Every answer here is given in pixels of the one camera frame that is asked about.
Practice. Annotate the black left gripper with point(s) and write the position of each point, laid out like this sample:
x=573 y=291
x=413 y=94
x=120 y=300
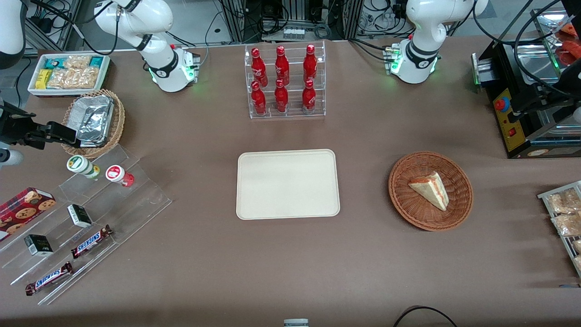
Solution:
x=550 y=100

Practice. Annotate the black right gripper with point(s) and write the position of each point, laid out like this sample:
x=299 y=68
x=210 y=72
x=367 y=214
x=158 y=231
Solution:
x=13 y=128

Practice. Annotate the green gum bottle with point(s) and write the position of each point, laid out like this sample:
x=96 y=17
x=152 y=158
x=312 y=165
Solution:
x=81 y=165

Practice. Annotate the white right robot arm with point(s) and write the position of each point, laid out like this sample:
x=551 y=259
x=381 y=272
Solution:
x=154 y=18

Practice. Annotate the steel tray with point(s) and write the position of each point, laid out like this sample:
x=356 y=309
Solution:
x=549 y=22

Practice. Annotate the red gum bottle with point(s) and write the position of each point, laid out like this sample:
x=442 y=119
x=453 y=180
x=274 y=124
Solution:
x=117 y=174

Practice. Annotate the cream plastic tray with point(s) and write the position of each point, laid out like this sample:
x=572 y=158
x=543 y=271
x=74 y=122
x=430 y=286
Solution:
x=287 y=184

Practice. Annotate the red packaged food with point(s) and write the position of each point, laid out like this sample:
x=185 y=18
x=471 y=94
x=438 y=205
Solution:
x=572 y=45

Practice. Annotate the aluminium foil container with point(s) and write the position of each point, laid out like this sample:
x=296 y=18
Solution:
x=95 y=119

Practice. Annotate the white snack bin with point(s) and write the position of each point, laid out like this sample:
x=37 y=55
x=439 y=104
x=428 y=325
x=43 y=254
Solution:
x=68 y=92

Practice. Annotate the clear rice cracker bag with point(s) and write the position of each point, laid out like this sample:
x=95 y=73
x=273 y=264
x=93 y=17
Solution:
x=60 y=78
x=77 y=61
x=84 y=77

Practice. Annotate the light tan wicker basket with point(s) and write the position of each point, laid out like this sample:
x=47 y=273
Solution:
x=119 y=119

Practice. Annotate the yellow snack packet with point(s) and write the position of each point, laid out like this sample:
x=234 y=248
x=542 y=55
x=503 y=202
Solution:
x=43 y=79

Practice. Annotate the teal snack packet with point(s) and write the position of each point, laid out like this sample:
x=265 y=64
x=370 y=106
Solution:
x=54 y=63
x=96 y=61

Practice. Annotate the black sealing machine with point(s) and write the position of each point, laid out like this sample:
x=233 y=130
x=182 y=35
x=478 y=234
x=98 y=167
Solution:
x=508 y=131

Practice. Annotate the small black box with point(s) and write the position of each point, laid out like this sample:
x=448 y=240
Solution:
x=38 y=245
x=80 y=216

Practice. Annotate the red cookie box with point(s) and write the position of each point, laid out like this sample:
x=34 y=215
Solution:
x=22 y=210

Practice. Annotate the clear acrylic stepped display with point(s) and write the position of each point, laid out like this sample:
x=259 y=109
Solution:
x=136 y=200

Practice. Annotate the Snickers chocolate bar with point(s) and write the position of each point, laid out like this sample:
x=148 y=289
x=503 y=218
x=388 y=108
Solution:
x=91 y=241
x=49 y=278

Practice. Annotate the clear pastry bag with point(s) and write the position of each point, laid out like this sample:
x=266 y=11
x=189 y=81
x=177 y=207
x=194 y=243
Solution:
x=567 y=225
x=565 y=201

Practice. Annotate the wrapped sandwich wedge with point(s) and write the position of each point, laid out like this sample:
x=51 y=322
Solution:
x=431 y=190

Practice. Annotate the red cola bottle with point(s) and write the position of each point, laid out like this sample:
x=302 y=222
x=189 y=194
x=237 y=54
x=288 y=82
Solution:
x=258 y=67
x=258 y=100
x=310 y=63
x=282 y=66
x=308 y=98
x=281 y=98

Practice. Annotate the round brown wicker basket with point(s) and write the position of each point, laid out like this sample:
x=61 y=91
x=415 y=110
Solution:
x=408 y=204

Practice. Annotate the clear acrylic bottle rack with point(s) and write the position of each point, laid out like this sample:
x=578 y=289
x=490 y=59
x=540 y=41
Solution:
x=292 y=113

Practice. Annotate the white power strip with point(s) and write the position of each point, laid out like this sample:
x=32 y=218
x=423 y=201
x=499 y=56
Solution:
x=294 y=32

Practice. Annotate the small grey device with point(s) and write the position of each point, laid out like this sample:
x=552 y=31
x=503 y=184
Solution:
x=296 y=323

